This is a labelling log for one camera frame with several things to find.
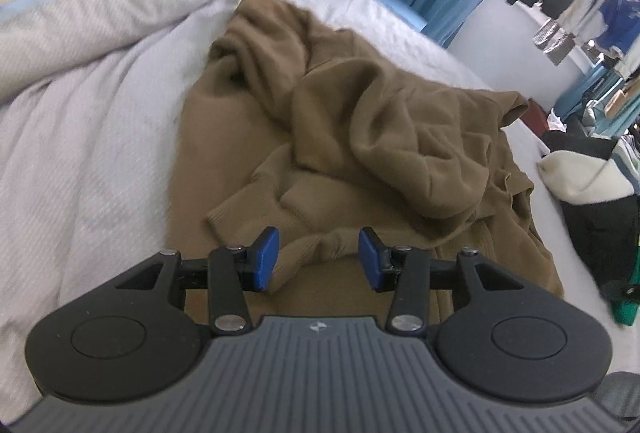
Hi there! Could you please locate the brown hoodie sweatshirt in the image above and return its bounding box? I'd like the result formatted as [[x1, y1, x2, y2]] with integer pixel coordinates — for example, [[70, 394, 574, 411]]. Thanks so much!
[[166, 0, 563, 318]]

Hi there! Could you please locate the cream and black garment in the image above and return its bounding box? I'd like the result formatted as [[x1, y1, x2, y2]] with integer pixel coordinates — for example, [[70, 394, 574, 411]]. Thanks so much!
[[537, 150, 639, 288]]

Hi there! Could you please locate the green garment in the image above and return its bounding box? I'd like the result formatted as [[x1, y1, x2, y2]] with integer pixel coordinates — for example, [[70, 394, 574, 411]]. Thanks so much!
[[601, 281, 639, 326]]

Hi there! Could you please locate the light grey duvet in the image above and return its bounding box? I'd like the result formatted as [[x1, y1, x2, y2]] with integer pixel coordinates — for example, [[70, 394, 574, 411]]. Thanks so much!
[[1, 0, 238, 422]]

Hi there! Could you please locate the grey bed sheet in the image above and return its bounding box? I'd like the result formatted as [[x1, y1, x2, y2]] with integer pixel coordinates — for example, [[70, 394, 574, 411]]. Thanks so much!
[[249, 0, 640, 379]]

